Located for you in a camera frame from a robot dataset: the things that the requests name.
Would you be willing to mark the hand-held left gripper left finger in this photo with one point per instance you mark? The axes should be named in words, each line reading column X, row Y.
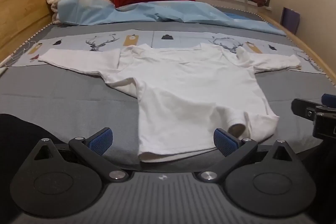
column 101, row 141

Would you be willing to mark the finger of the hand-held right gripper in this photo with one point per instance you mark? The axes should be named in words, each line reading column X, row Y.
column 302, row 107
column 330, row 100

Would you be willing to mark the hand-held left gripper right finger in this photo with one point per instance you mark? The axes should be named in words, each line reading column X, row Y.
column 225, row 141

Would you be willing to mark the white long-sleeved shirt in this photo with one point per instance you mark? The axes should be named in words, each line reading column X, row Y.
column 183, row 87

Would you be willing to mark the purple paper bag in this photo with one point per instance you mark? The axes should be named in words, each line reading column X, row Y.
column 290, row 19

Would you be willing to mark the light blue duvet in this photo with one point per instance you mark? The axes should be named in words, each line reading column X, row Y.
column 157, row 12

